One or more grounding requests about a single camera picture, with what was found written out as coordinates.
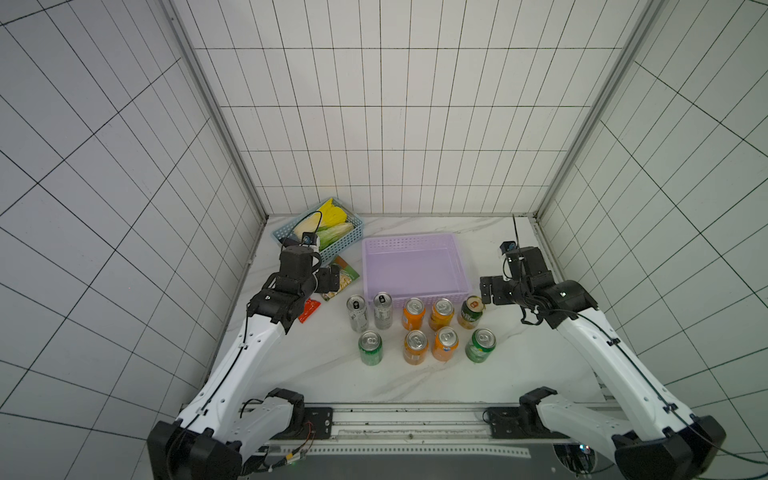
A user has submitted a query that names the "green gold-top can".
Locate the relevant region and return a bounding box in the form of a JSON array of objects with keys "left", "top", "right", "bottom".
[{"left": 457, "top": 296, "right": 485, "bottom": 330}]

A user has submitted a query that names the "small silver can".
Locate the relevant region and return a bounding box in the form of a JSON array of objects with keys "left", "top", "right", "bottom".
[{"left": 346, "top": 295, "right": 369, "bottom": 333}]

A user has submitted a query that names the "orange Schweppes can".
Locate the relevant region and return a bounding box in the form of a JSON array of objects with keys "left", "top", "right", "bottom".
[{"left": 429, "top": 298, "right": 455, "bottom": 332}]

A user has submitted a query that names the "green Sprite can back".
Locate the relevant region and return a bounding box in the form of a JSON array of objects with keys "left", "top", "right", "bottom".
[{"left": 465, "top": 328, "right": 496, "bottom": 363}]

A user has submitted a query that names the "green sprite can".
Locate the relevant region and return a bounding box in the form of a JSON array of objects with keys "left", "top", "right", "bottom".
[
  {"left": 465, "top": 328, "right": 496, "bottom": 363},
  {"left": 358, "top": 330, "right": 383, "bottom": 366}
]

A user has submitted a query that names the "tall silver can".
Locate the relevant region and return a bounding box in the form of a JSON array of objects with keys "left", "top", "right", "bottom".
[{"left": 373, "top": 292, "right": 393, "bottom": 330}]

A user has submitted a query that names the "orange Fanta can back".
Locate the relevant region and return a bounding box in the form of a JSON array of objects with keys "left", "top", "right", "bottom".
[{"left": 431, "top": 326, "right": 459, "bottom": 362}]

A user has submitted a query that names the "orange fanta can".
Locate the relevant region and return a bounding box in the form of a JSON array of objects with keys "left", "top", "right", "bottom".
[
  {"left": 431, "top": 326, "right": 459, "bottom": 362},
  {"left": 402, "top": 297, "right": 425, "bottom": 331}
]

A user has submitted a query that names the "orange Fanta can front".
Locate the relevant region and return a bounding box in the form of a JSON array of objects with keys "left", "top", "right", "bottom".
[{"left": 402, "top": 297, "right": 425, "bottom": 331}]

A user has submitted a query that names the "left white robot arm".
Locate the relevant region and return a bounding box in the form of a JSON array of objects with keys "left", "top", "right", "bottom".
[{"left": 147, "top": 244, "right": 340, "bottom": 479}]

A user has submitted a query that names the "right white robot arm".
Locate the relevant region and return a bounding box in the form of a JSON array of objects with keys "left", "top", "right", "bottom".
[{"left": 479, "top": 241, "right": 726, "bottom": 479}]

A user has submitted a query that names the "blue plastic basket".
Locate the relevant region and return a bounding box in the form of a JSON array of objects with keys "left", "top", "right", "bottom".
[{"left": 271, "top": 197, "right": 364, "bottom": 265}]

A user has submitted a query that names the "purple plastic basket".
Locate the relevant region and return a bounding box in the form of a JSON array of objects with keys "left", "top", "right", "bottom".
[{"left": 362, "top": 233, "right": 472, "bottom": 306}]

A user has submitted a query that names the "green soup mix packet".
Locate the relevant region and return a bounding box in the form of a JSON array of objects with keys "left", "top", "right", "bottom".
[{"left": 321, "top": 256, "right": 360, "bottom": 301}]

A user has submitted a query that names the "red snack packet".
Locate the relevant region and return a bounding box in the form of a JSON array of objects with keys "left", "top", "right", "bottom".
[{"left": 298, "top": 299, "right": 321, "bottom": 323}]

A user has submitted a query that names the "green lettuce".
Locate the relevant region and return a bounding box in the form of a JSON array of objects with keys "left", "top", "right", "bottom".
[{"left": 317, "top": 222, "right": 355, "bottom": 251}]

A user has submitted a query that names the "yellow napa cabbage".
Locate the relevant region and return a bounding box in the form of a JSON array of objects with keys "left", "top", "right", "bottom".
[{"left": 292, "top": 198, "right": 348, "bottom": 238}]

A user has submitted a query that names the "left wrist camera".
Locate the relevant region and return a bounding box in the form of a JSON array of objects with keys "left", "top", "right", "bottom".
[{"left": 299, "top": 231, "right": 319, "bottom": 249}]

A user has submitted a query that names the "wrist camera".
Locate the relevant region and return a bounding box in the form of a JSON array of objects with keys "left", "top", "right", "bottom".
[
  {"left": 299, "top": 231, "right": 319, "bottom": 249},
  {"left": 500, "top": 240, "right": 519, "bottom": 255}
]

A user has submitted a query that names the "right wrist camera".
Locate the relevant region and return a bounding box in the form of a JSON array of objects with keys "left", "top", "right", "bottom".
[{"left": 500, "top": 240, "right": 519, "bottom": 255}]

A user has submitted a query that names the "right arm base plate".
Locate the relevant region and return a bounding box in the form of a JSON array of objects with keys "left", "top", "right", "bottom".
[{"left": 482, "top": 387, "right": 568, "bottom": 440}]

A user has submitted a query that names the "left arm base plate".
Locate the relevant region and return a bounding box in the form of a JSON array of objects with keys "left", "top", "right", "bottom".
[{"left": 271, "top": 407, "right": 334, "bottom": 441}]

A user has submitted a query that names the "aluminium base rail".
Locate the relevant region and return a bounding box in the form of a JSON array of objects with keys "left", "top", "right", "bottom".
[{"left": 170, "top": 401, "right": 607, "bottom": 460}]

